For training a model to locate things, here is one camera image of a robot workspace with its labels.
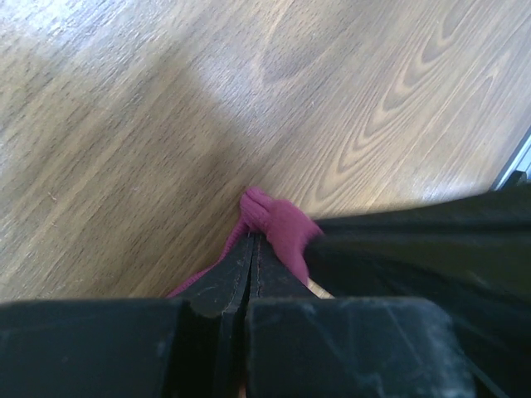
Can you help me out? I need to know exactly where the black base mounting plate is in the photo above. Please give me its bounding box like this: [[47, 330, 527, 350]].
[[304, 185, 530, 397]]

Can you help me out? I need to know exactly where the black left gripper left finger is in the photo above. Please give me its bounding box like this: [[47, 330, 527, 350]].
[[1, 238, 254, 397]]

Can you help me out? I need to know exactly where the maroon tank top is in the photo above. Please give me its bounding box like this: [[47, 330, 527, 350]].
[[165, 186, 324, 299]]

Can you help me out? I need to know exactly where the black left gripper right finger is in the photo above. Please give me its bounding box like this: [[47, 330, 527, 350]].
[[246, 236, 476, 397]]

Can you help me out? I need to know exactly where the aluminium frame rail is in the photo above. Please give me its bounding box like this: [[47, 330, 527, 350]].
[[491, 128, 531, 190]]

